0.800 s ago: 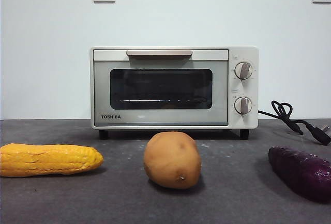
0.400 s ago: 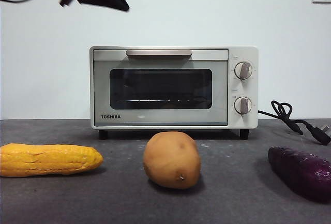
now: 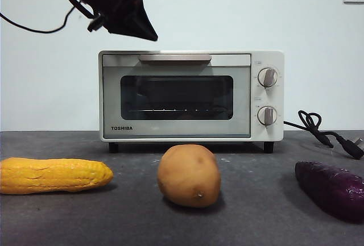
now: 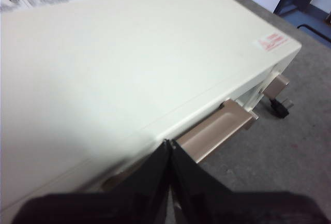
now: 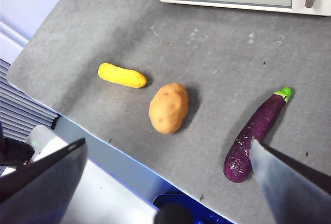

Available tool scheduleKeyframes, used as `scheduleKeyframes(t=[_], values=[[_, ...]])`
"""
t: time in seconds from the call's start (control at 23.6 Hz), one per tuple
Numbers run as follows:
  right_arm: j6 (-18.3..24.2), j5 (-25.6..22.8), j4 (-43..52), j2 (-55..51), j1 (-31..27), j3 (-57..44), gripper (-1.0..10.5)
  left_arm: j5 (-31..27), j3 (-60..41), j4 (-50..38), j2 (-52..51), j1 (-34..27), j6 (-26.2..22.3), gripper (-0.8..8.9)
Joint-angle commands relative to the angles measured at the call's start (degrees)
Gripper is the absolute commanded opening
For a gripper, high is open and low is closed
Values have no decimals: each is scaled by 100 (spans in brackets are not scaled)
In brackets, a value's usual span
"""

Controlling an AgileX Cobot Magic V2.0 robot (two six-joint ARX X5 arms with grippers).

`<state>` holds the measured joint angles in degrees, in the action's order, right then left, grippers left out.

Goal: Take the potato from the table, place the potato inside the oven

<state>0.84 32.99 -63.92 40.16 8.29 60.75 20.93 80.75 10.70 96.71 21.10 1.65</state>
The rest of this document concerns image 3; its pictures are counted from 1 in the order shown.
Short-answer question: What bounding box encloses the glass oven door beige handle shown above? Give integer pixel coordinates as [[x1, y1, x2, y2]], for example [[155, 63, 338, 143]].
[[101, 53, 251, 139]]

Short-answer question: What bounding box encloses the brown potato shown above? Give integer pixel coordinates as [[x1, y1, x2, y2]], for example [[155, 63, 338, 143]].
[[157, 144, 222, 209]]

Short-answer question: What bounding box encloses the white toaster oven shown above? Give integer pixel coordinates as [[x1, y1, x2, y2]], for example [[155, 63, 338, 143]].
[[98, 49, 284, 153]]

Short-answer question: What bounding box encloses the beige oven knob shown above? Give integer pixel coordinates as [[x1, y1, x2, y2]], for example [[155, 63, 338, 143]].
[[257, 67, 279, 88], [257, 106, 278, 127]]

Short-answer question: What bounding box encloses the purple sweet potato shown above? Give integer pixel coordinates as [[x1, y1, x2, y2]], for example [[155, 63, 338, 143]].
[[295, 160, 364, 224]]

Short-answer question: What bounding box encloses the yellow corn cob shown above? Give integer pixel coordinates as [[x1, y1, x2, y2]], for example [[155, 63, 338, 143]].
[[0, 157, 114, 195]]

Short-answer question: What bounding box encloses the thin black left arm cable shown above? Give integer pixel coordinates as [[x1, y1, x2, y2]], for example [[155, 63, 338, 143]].
[[0, 3, 75, 34]]

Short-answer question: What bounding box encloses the wire oven rack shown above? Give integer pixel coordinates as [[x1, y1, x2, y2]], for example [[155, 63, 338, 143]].
[[127, 106, 231, 115]]

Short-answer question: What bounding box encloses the black power cable with plug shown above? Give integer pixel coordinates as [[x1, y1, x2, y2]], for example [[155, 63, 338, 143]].
[[283, 110, 364, 161]]

